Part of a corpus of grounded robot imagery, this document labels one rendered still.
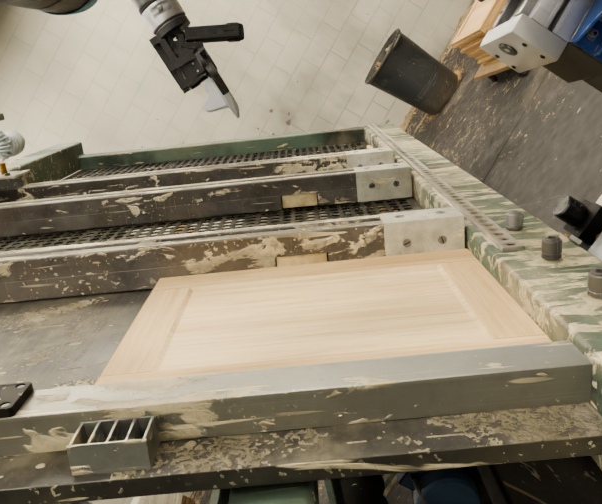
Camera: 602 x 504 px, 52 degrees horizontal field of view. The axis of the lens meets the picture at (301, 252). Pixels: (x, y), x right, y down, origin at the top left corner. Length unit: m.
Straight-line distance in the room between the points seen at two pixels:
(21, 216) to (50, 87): 4.90
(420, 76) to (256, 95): 1.71
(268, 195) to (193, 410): 0.88
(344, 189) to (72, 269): 0.65
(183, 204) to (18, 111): 5.11
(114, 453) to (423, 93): 4.90
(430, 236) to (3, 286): 0.68
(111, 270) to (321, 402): 0.53
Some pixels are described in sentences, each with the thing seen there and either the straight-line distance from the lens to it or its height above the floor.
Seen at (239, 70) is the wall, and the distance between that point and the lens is 6.20.
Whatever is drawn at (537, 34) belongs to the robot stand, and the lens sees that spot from 1.09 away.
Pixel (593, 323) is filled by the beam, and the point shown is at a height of 0.89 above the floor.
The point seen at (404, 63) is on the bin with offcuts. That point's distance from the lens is 5.24.
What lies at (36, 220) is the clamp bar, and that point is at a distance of 1.53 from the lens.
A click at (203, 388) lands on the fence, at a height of 1.19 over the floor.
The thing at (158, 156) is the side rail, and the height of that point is 1.54.
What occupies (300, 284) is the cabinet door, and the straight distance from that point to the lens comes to 0.89.
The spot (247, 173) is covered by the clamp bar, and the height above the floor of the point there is 1.23.
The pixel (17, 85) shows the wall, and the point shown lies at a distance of 6.49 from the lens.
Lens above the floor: 1.27
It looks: 9 degrees down
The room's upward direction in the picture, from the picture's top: 61 degrees counter-clockwise
